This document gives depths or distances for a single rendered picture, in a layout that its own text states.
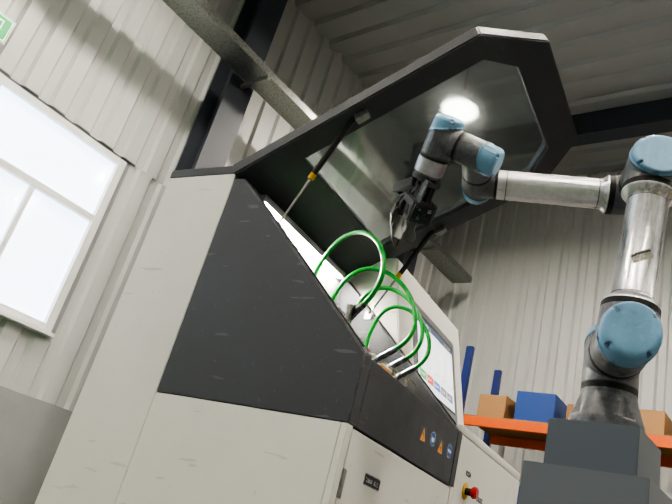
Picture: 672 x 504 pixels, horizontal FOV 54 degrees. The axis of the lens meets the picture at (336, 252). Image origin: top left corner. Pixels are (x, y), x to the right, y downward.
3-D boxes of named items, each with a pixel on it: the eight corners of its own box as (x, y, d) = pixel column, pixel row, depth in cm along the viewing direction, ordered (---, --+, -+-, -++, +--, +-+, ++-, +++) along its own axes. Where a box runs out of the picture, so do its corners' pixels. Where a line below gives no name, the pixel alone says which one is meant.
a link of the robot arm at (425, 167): (415, 150, 167) (442, 157, 170) (408, 167, 169) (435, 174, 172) (426, 160, 161) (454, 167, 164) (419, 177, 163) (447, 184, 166)
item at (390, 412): (356, 427, 145) (372, 358, 151) (339, 425, 147) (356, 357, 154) (449, 485, 192) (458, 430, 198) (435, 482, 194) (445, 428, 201)
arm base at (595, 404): (652, 447, 140) (655, 402, 144) (634, 427, 130) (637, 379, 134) (580, 439, 149) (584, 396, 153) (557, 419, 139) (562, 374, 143)
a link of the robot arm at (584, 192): (659, 191, 167) (464, 174, 179) (672, 167, 158) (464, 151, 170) (659, 231, 163) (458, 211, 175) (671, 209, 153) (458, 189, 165)
